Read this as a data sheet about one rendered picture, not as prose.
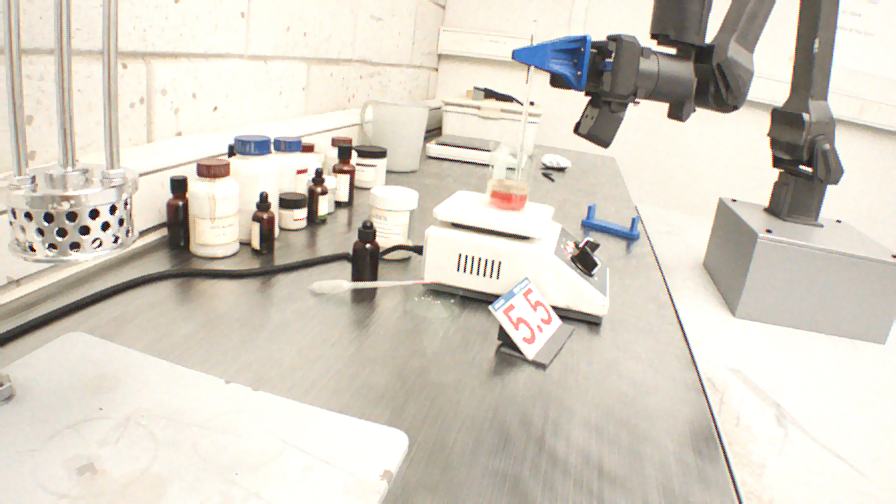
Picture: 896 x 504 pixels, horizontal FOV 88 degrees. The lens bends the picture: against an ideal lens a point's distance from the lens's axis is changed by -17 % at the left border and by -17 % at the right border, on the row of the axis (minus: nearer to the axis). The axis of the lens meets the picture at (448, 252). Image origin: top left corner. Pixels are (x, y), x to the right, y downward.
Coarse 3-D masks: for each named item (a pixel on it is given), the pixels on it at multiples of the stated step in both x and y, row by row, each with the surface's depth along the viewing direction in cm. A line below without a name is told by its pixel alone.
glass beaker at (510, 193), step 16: (496, 144) 61; (512, 144) 62; (528, 144) 61; (496, 160) 58; (512, 160) 58; (528, 160) 58; (496, 176) 59; (512, 176) 58; (528, 176) 59; (496, 192) 59; (512, 192) 59; (528, 192) 60; (496, 208) 60; (512, 208) 59
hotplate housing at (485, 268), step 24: (432, 240) 57; (456, 240) 57; (480, 240) 57; (504, 240) 56; (528, 240) 57; (552, 240) 59; (432, 264) 58; (456, 264) 58; (480, 264) 57; (504, 264) 56; (528, 264) 55; (552, 264) 55; (480, 288) 58; (504, 288) 57; (552, 288) 55; (576, 288) 55; (576, 312) 56; (600, 312) 55
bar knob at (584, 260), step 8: (584, 248) 58; (576, 256) 58; (584, 256) 57; (592, 256) 57; (576, 264) 56; (584, 264) 57; (592, 264) 56; (600, 264) 56; (584, 272) 56; (592, 272) 56
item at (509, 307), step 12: (528, 288) 54; (516, 300) 51; (528, 300) 53; (540, 300) 54; (504, 312) 48; (516, 312) 50; (528, 312) 51; (540, 312) 53; (552, 312) 54; (516, 324) 49; (528, 324) 50; (540, 324) 51; (528, 336) 49; (540, 336) 50; (528, 348) 48
